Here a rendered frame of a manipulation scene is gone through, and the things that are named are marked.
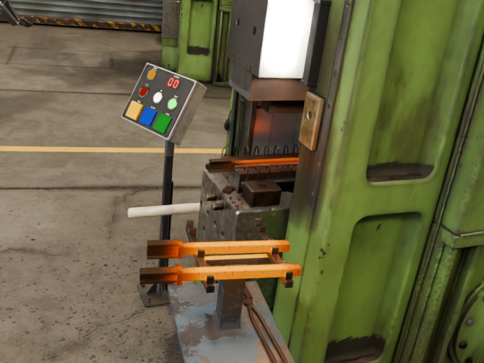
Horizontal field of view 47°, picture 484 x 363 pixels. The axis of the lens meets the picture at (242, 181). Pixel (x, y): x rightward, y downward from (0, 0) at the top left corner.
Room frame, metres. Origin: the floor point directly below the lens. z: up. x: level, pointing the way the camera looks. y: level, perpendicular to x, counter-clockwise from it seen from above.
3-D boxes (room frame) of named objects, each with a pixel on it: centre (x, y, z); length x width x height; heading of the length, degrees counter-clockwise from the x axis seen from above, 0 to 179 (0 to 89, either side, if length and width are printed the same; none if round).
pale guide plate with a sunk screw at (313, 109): (1.73, -0.20, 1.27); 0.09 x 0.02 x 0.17; 25
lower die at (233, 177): (2.05, -0.14, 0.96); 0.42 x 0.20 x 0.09; 115
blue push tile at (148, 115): (2.34, 0.44, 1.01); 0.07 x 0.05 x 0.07; 50
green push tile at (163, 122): (2.28, 0.37, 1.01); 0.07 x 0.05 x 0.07; 50
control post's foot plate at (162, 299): (2.44, 0.36, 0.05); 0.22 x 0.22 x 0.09; 25
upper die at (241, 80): (2.05, -0.14, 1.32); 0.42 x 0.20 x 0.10; 115
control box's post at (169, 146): (2.44, 0.36, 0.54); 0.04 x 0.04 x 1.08; 25
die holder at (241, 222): (2.01, -0.17, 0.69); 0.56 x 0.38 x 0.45; 115
